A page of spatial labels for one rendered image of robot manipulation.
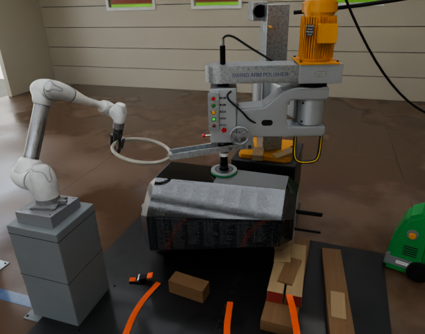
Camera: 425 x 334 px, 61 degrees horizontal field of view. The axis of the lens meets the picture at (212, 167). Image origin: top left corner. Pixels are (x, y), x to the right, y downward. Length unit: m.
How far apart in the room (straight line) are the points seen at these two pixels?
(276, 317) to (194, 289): 0.63
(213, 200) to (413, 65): 6.69
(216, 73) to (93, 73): 8.29
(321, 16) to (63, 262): 2.33
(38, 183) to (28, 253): 0.50
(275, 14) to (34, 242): 2.47
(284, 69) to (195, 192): 1.12
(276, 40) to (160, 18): 6.47
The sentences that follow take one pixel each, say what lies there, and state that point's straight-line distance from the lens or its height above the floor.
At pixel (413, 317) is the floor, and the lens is 3.17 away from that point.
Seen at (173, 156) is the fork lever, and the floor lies 0.98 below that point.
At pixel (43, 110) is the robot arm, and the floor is 1.45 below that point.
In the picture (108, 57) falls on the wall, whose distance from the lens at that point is 10.39.
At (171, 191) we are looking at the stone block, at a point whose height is 0.73.
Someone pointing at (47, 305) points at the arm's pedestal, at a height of 0.14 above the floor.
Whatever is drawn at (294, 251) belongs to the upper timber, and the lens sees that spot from 3.14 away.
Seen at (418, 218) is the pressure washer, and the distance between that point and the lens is 3.23.
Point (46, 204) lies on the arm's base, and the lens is 2.62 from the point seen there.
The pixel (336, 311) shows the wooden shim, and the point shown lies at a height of 0.11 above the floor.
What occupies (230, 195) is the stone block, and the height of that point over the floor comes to 0.74.
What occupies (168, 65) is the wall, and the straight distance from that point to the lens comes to 9.57.
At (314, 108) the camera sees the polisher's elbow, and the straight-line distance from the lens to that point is 2.79.
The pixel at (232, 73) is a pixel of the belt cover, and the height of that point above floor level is 1.62.
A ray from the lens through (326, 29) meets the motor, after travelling 2.62.
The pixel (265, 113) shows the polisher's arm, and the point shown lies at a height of 1.33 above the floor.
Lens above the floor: 2.11
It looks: 25 degrees down
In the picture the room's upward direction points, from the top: 2 degrees counter-clockwise
